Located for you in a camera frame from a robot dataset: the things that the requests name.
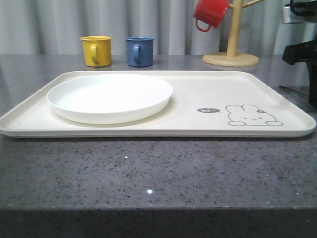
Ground wooden mug tree stand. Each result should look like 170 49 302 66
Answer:
202 0 263 67

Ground cream bunny serving tray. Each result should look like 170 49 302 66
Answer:
0 70 316 138

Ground grey curtain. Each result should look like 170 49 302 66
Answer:
0 0 317 56

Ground yellow enamel mug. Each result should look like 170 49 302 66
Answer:
80 36 112 67

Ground blue enamel mug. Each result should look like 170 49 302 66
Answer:
125 36 154 67

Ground white round plate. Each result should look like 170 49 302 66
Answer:
47 73 173 124

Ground red enamel mug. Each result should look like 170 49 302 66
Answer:
194 0 230 32

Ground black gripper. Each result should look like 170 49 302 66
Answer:
282 0 317 108

